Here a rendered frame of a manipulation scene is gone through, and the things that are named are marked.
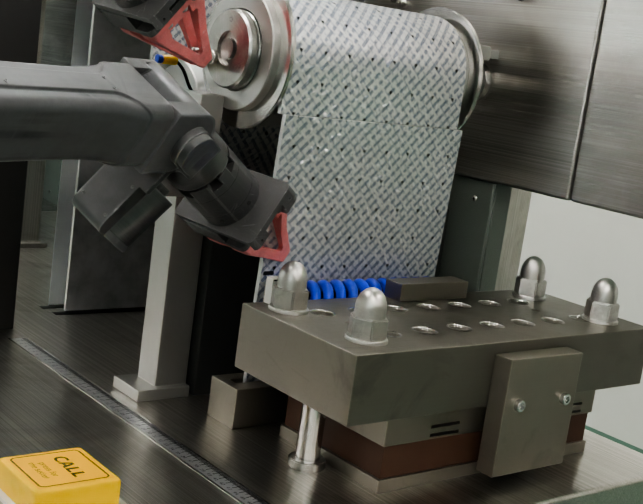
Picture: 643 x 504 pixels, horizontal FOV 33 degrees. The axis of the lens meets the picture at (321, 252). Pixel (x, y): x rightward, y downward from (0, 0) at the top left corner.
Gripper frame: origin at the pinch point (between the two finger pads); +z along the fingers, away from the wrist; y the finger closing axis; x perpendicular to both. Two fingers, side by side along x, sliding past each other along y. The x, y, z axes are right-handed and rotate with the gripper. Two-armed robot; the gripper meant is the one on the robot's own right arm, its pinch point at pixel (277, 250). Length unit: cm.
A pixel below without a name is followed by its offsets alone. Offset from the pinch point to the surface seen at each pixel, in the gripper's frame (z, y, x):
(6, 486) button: -15.8, 4.1, -30.1
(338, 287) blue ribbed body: 5.8, 4.1, 0.6
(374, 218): 7.2, 2.3, 9.2
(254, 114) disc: -8.2, -4.5, 9.0
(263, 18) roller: -14.1, -4.6, 15.7
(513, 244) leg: 44, -4, 27
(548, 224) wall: 263, -123, 131
